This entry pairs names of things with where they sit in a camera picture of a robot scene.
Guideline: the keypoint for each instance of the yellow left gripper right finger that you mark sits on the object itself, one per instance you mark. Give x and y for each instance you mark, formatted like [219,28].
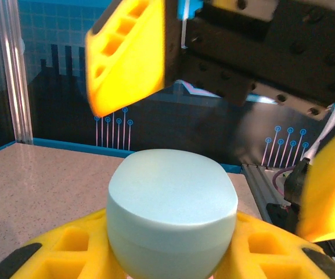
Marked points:
[274,255]

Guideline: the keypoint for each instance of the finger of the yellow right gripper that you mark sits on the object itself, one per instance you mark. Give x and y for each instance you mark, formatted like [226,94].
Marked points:
[138,69]
[332,189]

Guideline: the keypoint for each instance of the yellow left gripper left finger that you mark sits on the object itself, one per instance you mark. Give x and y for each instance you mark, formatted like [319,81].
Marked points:
[57,255]

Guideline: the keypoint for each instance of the pale oval earbuds charging case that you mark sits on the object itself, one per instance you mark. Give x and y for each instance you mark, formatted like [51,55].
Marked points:
[170,203]

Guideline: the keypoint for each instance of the aluminium frame rail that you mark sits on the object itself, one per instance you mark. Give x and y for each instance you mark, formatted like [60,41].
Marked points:
[257,186]

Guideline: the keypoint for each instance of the aluminium frame post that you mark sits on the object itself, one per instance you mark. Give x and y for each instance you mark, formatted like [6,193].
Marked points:
[14,72]

